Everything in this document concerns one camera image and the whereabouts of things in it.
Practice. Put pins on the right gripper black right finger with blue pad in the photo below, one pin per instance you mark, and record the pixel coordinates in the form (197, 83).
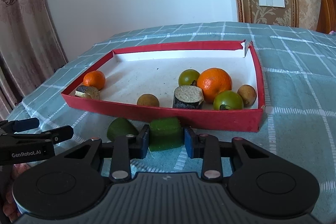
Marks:
(255, 181)

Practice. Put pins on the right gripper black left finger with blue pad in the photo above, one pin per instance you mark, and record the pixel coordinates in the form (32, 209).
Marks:
(76, 180)

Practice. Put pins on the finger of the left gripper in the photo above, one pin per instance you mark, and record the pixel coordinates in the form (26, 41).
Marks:
(11, 127)

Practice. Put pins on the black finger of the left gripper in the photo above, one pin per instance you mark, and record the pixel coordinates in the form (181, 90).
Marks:
(56, 135)

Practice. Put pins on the small orange tangerine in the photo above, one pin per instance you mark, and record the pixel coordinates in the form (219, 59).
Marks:
(95, 79)

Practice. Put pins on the green cucumber cylinder piece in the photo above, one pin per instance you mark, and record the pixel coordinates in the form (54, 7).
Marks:
(165, 133)

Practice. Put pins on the large orange tangerine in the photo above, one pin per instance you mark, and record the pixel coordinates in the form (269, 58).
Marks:
(213, 81)

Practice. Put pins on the dark eggplant chunk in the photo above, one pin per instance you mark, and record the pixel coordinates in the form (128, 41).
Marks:
(188, 97)

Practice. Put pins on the green cucumber end piece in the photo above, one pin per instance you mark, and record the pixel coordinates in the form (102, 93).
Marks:
(120, 127)

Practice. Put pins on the beige floral curtain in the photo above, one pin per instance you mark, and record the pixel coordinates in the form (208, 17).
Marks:
(30, 50)

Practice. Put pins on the red shallow cardboard box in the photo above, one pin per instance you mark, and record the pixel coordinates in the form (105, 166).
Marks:
(155, 69)

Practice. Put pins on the teal plaid bed sheet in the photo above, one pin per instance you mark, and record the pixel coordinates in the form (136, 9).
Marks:
(298, 67)

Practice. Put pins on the wooden headboard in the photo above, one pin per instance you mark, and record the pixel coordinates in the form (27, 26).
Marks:
(326, 21)

